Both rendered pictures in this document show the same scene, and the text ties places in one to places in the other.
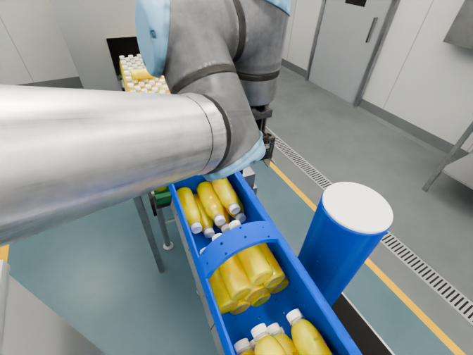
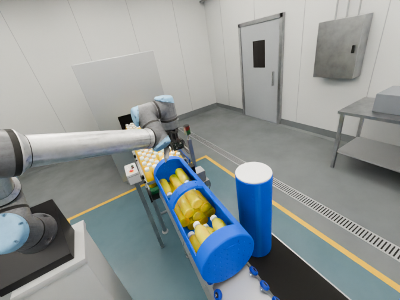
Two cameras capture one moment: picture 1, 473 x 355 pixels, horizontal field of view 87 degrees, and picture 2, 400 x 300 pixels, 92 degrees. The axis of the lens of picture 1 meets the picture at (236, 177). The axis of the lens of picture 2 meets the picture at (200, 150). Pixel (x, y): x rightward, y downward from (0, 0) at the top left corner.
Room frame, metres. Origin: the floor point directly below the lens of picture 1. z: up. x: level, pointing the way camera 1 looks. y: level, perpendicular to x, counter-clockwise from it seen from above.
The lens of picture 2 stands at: (-0.52, -0.23, 1.96)
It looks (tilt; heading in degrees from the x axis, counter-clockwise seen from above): 28 degrees down; 5
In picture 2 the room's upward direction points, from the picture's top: 11 degrees counter-clockwise
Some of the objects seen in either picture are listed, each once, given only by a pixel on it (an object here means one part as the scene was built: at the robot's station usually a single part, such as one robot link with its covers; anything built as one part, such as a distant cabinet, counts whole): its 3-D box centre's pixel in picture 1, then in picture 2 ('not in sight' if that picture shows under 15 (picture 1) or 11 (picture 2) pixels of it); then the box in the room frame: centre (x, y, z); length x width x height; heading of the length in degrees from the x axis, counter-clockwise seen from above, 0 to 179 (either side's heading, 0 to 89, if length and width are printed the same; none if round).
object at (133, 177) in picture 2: not in sight; (132, 173); (0.91, 0.53, 1.05); 0.20 x 0.10 x 0.10; 25
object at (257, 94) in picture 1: (253, 84); (170, 123); (0.44, -0.02, 1.62); 0.10 x 0.09 x 0.05; 116
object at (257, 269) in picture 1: (248, 251); (191, 196); (0.40, -0.04, 1.15); 0.19 x 0.07 x 0.07; 25
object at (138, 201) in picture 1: (148, 229); (150, 215); (0.91, 0.53, 0.50); 0.04 x 0.04 x 1.00; 25
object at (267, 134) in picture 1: (249, 127); (174, 138); (0.43, -0.02, 1.54); 0.09 x 0.08 x 0.12; 26
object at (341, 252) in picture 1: (326, 260); (255, 212); (0.71, -0.50, 0.59); 0.28 x 0.28 x 0.88
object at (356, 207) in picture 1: (356, 205); (253, 172); (0.71, -0.50, 1.03); 0.28 x 0.28 x 0.01
